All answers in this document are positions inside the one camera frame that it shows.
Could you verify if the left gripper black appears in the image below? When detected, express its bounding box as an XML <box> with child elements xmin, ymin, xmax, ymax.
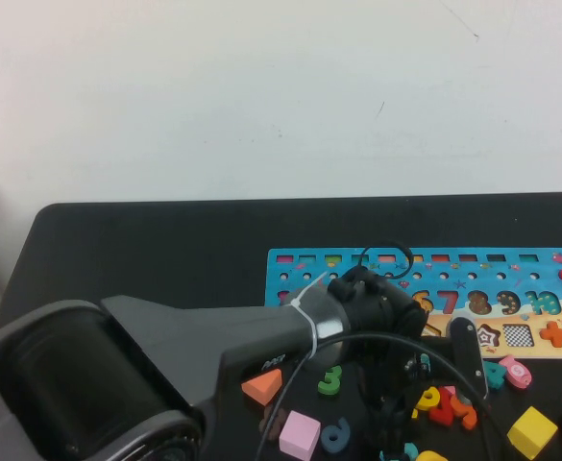
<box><xmin>356</xmin><ymin>335</ymin><xmax>435</xmax><ymax>450</ymax></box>

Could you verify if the teal number piece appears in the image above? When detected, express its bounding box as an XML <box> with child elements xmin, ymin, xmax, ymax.
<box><xmin>379</xmin><ymin>441</ymin><xmax>420</xmax><ymax>461</ymax></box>

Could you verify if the orange plus sign piece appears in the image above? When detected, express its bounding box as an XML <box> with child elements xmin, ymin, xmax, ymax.
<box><xmin>539</xmin><ymin>321</ymin><xmax>562</xmax><ymax>348</ymax></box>

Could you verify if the colourful wooden puzzle board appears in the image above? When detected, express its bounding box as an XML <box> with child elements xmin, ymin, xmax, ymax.
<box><xmin>265</xmin><ymin>247</ymin><xmax>562</xmax><ymax>360</ymax></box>

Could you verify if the yellow number six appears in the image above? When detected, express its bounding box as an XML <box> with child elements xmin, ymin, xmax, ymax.
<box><xmin>410</xmin><ymin>386</ymin><xmax>443</xmax><ymax>419</ymax></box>

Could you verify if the red number seven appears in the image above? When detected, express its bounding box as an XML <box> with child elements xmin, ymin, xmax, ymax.
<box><xmin>428</xmin><ymin>392</ymin><xmax>457</xmax><ymax>427</ymax></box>

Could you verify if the grey-blue number nine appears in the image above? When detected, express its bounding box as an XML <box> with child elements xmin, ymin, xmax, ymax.
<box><xmin>321</xmin><ymin>416</ymin><xmax>352</xmax><ymax>454</ymax></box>

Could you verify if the green number three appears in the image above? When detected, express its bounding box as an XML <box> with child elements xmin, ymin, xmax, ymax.
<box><xmin>317</xmin><ymin>364</ymin><xmax>343</xmax><ymax>396</ymax></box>

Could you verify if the light pink block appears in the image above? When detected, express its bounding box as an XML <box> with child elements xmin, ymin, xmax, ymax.
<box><xmin>279</xmin><ymin>410</ymin><xmax>322</xmax><ymax>461</ymax></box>

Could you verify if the brown number eight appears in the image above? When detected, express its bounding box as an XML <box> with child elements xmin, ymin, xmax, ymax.
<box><xmin>259</xmin><ymin>405</ymin><xmax>286</xmax><ymax>441</ymax></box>

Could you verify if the teal number four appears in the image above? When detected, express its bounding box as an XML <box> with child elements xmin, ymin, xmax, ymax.
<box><xmin>481</xmin><ymin>359</ymin><xmax>507</xmax><ymax>390</ymax></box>

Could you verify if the orange block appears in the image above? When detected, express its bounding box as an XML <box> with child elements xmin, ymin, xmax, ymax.
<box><xmin>240</xmin><ymin>368</ymin><xmax>283</xmax><ymax>407</ymax></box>

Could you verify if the pink wooden fish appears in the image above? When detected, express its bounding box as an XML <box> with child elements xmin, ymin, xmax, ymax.
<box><xmin>499</xmin><ymin>353</ymin><xmax>533</xmax><ymax>390</ymax></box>

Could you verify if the yellow square block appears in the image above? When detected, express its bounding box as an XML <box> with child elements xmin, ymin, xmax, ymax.
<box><xmin>506</xmin><ymin>406</ymin><xmax>559</xmax><ymax>460</ymax></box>

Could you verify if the white zip tie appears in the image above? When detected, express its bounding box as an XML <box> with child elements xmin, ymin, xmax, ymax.
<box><xmin>289</xmin><ymin>271</ymin><xmax>330</xmax><ymax>361</ymax></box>

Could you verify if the long black camera cable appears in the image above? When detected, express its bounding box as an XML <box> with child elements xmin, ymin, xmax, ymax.
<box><xmin>254</xmin><ymin>331</ymin><xmax>510</xmax><ymax>461</ymax></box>

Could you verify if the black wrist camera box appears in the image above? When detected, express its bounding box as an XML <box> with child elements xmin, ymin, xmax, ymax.
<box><xmin>446</xmin><ymin>316</ymin><xmax>492</xmax><ymax>400</ymax></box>

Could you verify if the black looped wrist cable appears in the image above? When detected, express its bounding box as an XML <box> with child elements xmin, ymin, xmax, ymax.
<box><xmin>359</xmin><ymin>239</ymin><xmax>414</xmax><ymax>280</ymax></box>

